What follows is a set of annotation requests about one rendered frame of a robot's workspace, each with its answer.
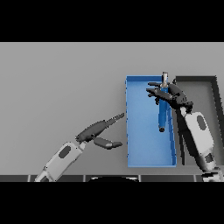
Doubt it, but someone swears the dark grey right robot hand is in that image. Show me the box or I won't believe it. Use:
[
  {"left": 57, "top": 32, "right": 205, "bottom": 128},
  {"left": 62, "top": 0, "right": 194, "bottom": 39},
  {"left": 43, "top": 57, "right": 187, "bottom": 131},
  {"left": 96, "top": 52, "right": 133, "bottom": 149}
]
[{"left": 145, "top": 81, "right": 194, "bottom": 115}]

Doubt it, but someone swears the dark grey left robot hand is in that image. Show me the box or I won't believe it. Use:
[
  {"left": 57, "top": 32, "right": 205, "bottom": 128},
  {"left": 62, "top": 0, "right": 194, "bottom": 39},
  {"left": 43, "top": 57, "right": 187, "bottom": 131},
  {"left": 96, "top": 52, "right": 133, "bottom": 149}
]
[{"left": 74, "top": 112, "right": 125, "bottom": 151}]

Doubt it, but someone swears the dark grey bin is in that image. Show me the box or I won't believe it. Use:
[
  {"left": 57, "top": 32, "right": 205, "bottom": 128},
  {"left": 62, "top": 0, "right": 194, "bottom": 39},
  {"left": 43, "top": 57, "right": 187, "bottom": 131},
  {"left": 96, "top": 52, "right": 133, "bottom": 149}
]
[{"left": 171, "top": 75, "right": 224, "bottom": 167}]

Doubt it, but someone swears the blue bin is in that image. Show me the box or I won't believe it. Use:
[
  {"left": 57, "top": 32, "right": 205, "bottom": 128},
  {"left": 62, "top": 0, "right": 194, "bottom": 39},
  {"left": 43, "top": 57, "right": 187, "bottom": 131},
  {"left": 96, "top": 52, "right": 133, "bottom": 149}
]
[{"left": 124, "top": 75, "right": 178, "bottom": 168}]

